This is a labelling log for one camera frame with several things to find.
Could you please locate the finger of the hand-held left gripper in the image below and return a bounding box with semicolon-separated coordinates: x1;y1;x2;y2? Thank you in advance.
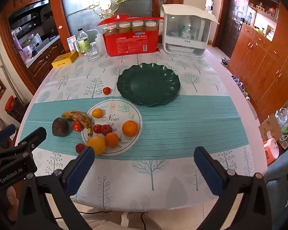
0;124;16;150
17;127;47;152

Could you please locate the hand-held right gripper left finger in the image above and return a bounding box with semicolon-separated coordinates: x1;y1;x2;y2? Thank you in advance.
18;146;95;230

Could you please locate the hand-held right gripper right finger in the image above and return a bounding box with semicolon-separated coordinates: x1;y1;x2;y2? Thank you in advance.
194;146;276;230

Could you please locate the dark brown avocado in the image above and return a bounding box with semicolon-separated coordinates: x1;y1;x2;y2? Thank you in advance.
52;117;69;137

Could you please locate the yellow-orange citrus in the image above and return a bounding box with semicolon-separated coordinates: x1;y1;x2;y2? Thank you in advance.
86;136;106;155

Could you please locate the orange tangerine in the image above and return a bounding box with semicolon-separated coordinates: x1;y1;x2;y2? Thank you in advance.
105;132;120;147

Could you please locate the spotted ripe banana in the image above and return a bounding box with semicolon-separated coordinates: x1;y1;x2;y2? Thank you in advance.
61;110;94;137

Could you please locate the large orange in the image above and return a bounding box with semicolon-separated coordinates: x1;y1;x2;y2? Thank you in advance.
122;120;138;137

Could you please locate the white leaf-print plate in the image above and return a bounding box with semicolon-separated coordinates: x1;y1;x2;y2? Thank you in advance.
81;100;143;155

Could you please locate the dark green scalloped plate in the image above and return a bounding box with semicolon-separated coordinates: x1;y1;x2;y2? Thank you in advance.
117;63;181;107

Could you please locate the person's left hand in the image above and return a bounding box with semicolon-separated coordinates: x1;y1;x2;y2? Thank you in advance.
3;186;18;212

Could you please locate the red basket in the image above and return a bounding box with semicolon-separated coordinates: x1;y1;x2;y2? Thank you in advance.
5;95;16;112

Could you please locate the white tree-print tablecloth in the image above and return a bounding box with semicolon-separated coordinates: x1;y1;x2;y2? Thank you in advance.
16;48;269;209

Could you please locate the teal striped table runner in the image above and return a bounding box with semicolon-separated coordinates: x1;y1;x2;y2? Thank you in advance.
19;95;256;161

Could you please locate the pink plastic stool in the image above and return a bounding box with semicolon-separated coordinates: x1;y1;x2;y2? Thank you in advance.
263;138;279;165

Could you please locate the wooden kitchen base cabinet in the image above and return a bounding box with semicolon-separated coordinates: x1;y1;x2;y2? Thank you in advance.
26;39;65;87

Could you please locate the blue chair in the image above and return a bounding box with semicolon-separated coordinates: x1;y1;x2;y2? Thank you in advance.
264;146;288;221

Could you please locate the brown cardboard box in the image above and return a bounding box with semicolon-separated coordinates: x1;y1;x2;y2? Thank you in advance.
259;114;282;142

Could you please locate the yellow flat box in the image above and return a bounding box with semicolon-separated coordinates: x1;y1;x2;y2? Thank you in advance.
51;51;78;68

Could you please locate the clear plastic bag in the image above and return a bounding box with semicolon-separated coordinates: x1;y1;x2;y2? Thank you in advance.
275;108;288;133

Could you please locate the row of shoes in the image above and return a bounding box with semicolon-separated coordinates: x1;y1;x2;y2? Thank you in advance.
221;57;251;102

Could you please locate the clear glass tumbler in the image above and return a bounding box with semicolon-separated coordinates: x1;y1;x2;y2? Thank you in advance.
87;47;99;62

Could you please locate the white and blue carton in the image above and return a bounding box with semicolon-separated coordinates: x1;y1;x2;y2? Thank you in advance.
67;35;78;53

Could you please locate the clear bottle with green label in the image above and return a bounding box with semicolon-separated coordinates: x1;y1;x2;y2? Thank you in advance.
77;27;90;53

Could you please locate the white squeeze bottle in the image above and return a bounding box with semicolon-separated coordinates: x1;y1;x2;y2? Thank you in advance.
85;29;105;54

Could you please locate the black range hood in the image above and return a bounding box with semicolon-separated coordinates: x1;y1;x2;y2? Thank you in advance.
7;0;51;30

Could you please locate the wooden storage cabinet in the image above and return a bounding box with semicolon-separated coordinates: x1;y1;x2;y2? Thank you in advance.
228;10;288;122

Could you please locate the red snack bag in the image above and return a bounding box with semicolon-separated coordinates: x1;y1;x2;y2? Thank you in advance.
97;15;164;57

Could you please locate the frosted glass sliding door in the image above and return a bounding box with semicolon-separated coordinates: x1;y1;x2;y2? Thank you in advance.
60;0;154;44

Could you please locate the white countertop cabinet appliance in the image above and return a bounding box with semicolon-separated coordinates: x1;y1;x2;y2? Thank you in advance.
161;4;220;58

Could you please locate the dark entry door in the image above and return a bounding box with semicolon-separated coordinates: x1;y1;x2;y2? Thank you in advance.
221;0;249;58

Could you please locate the wooden open shelf unit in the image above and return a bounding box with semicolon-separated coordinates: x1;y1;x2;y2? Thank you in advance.
245;0;280;41

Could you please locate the black cable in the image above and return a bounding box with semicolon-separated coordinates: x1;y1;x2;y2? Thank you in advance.
79;209;150;223

